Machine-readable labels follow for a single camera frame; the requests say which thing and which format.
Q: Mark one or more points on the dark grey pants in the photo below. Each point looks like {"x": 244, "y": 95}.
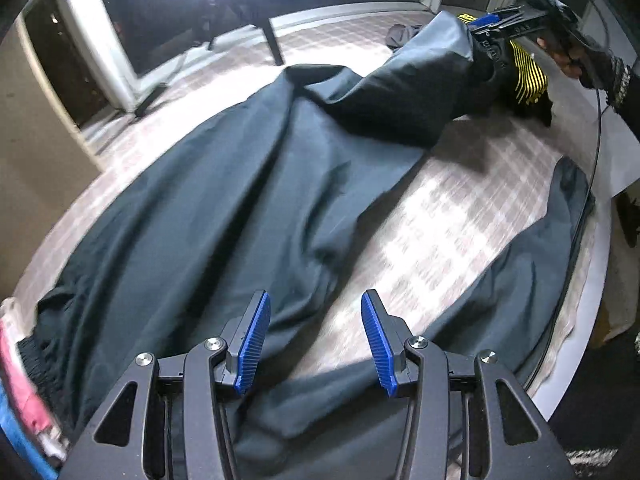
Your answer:
{"x": 225, "y": 185}

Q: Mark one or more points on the person's right forearm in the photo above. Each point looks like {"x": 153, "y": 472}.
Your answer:
{"x": 631, "y": 95}

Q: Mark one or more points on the yellow black striped garment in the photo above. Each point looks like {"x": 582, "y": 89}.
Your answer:
{"x": 525, "y": 80}

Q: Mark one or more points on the pink cloth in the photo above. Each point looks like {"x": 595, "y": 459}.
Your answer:
{"x": 25, "y": 395}

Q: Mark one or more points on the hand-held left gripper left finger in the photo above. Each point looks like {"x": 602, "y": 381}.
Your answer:
{"x": 252, "y": 345}

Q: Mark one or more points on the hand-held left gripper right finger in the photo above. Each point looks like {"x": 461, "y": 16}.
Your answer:
{"x": 379, "y": 345}

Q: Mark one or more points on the checked bed sheet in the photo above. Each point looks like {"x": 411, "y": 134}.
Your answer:
{"x": 450, "y": 220}

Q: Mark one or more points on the dark grey garment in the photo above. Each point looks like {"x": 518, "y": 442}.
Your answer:
{"x": 402, "y": 36}

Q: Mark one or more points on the black metal stand leg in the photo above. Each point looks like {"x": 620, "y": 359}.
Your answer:
{"x": 275, "y": 42}

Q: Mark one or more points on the blue cloth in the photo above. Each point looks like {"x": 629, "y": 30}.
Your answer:
{"x": 20, "y": 440}

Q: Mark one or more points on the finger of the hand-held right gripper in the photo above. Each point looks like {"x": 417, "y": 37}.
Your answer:
{"x": 492, "y": 52}
{"x": 485, "y": 21}

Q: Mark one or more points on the person's right hand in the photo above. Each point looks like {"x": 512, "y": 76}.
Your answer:
{"x": 592, "y": 67}

